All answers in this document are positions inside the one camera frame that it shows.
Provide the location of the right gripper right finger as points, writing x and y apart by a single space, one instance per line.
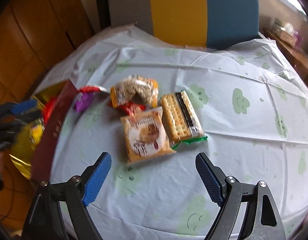
261 219

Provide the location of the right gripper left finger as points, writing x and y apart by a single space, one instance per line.
44 219

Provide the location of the purple candy packet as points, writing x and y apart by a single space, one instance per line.
83 101

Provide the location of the red white small packet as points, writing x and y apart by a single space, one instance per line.
93 89

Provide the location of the red snack packet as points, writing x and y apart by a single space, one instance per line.
128 108

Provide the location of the orange oat snack packet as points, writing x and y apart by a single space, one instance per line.
125 90

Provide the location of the cracker sandwich packet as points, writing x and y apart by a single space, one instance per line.
182 120

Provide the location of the brown pastry snack packet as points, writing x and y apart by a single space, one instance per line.
145 136

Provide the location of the red gold gift box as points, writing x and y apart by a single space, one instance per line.
33 152

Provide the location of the wooden wardrobe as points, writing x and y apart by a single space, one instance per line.
34 36

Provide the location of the white green-patterned tablecloth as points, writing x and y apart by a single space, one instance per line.
253 108

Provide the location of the wooden side table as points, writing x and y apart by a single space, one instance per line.
297 58

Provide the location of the tissue box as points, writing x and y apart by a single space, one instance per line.
286 32

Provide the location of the grey yellow blue chair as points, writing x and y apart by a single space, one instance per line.
217 24

